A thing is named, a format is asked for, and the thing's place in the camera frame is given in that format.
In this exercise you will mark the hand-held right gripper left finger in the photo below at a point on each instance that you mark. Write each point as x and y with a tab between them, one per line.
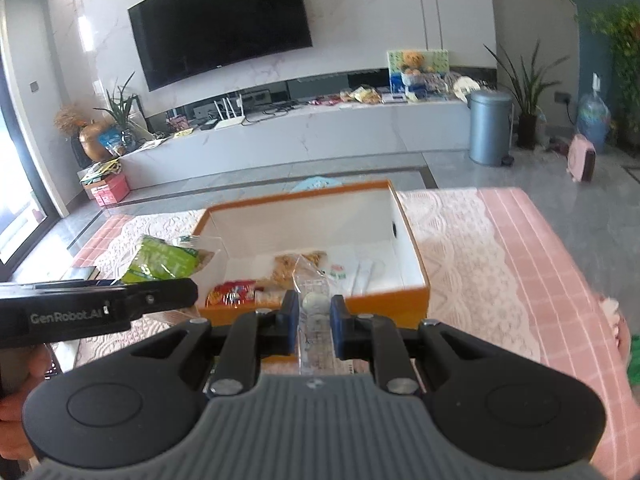
289	325

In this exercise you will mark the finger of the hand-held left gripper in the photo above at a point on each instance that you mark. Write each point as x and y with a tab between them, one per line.
165	297

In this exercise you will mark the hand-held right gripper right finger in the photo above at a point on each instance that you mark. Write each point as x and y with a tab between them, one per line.
339	327

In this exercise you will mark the orange cardboard box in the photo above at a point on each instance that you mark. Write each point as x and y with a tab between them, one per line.
320	305

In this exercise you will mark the clear packet with white candy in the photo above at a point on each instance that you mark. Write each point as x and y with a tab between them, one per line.
315	305

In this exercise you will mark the plain white snack packet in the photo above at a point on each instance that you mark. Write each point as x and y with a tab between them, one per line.
364	275

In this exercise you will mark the red yellow snack packet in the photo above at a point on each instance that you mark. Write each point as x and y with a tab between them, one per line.
230	295

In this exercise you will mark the person's left hand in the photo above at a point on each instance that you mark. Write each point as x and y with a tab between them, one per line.
45	362

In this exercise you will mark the pink storage box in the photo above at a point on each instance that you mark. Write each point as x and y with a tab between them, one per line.
112	191

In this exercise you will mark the white lace tablecloth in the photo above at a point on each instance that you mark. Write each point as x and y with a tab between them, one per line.
460	270

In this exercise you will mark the stack of papers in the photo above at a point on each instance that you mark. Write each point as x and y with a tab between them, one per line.
100	169

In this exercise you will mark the glass sliding door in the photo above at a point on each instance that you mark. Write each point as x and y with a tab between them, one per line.
20	160

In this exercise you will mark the gold vase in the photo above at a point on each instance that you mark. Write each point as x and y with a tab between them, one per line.
92	140

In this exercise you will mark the white router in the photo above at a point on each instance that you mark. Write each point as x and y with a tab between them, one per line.
230	121

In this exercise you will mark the green plant in glass vase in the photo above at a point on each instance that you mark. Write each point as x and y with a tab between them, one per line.
122	110

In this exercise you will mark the white marble television console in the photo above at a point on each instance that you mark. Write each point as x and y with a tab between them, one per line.
325	135

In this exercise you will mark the dried flowers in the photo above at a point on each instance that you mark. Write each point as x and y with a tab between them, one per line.
70	119

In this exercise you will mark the snack bags on console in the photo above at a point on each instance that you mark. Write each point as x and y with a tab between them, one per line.
362	95

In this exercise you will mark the grey pedal trash can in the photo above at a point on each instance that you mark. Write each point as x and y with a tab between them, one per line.
490	127

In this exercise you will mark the white round sign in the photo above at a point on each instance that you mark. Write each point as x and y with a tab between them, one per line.
465	84

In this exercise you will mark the brown teddy bear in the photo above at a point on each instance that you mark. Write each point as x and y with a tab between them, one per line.
412	62

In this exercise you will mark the green picture board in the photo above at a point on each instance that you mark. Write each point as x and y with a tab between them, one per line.
437	62

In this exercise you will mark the long leaf potted plant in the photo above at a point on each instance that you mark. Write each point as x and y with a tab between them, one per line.
527	110

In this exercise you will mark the pink space heater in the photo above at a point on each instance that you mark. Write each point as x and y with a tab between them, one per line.
580	157

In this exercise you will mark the blue water jug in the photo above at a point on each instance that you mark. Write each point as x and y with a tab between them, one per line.
593	120

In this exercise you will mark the trailing green plant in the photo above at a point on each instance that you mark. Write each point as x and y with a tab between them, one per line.
625	45

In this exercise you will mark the black wall television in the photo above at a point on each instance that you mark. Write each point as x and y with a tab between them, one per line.
220	15

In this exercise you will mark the wall outlet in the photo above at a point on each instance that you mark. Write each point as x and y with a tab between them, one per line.
562	96

